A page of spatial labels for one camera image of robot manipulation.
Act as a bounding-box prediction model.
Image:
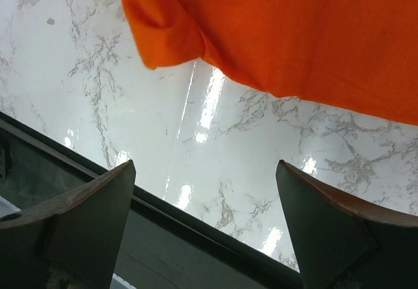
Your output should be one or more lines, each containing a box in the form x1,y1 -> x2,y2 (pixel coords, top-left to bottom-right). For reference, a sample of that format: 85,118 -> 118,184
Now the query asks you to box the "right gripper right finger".
276,160 -> 417,288

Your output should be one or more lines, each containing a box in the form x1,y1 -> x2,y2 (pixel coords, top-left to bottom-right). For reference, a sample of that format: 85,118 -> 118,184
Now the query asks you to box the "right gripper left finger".
1,160 -> 136,288

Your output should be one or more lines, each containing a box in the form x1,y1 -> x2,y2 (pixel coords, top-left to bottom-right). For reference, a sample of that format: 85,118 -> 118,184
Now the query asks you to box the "orange t-shirt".
122,0 -> 417,125

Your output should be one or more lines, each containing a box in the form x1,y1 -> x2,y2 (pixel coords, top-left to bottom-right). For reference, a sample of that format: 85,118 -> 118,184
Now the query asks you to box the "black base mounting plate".
1,114 -> 302,288

